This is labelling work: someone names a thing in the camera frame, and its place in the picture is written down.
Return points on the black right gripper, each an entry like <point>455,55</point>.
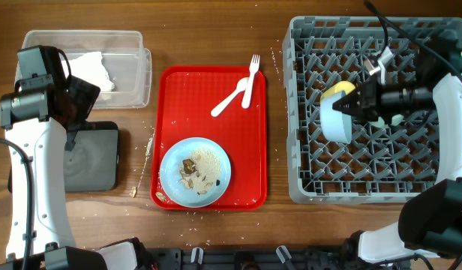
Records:
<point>366,101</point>

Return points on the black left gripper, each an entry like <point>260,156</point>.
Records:
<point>85,93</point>

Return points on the yellow plastic cup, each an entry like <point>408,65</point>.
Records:
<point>342,86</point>

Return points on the light blue bowl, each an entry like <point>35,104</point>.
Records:
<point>336,126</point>

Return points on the white napkin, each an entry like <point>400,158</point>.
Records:
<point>89,67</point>

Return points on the white plastic fork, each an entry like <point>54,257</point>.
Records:
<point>253,68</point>

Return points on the white plastic spoon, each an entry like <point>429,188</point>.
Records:
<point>240,87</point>

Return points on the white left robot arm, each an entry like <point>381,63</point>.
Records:
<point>40,235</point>

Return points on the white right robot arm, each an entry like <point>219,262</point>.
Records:
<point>430,224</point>

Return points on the blue-grey dishwasher rack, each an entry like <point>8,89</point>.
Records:
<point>380,165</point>

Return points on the black waste bin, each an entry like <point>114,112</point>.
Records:
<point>68,161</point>

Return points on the clear plastic bin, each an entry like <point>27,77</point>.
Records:
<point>127,61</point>

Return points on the food crumb on table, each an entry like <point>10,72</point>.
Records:
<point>133,192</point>

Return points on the red plastic tray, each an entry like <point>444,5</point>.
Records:
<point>187,95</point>

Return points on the light blue plate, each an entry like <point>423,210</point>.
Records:
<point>169,175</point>

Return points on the black mounting rail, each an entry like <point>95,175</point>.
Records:
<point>311,258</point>

